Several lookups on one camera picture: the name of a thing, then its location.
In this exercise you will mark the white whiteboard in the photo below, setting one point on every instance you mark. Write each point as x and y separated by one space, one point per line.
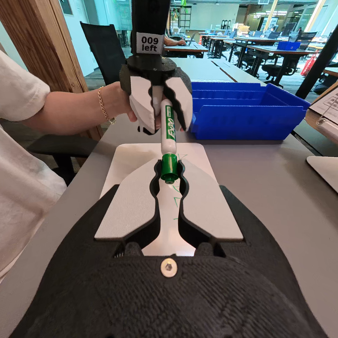
126 158

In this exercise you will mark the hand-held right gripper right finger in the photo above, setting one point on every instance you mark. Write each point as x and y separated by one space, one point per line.
208 211

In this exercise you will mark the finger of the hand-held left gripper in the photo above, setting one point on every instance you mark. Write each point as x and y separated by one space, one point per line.
141 103
182 103

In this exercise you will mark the person's left hand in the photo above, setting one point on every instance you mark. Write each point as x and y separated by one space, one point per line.
118 103

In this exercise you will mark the green marker cap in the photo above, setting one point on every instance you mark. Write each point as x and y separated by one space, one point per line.
169 166

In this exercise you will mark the instruction sheet on stand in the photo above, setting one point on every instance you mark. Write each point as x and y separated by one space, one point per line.
310 116

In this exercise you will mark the wooden post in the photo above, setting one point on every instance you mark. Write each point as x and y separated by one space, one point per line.
39 47

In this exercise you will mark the green dry-erase marker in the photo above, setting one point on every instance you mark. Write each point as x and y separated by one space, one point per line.
169 132

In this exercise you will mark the white clipboard stand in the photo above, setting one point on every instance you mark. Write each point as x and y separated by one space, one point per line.
324 169

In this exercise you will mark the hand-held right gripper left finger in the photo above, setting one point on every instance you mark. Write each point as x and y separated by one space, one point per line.
126 208

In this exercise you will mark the black metal pole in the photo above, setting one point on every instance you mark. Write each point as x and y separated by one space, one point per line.
316 63

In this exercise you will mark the clipboard instruction sheet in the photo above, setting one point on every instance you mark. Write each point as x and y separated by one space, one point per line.
327 103

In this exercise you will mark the black office chair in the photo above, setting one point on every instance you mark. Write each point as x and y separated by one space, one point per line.
60 147
103 52

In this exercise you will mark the blue storage bin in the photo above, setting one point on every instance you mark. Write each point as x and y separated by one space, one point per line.
237 124

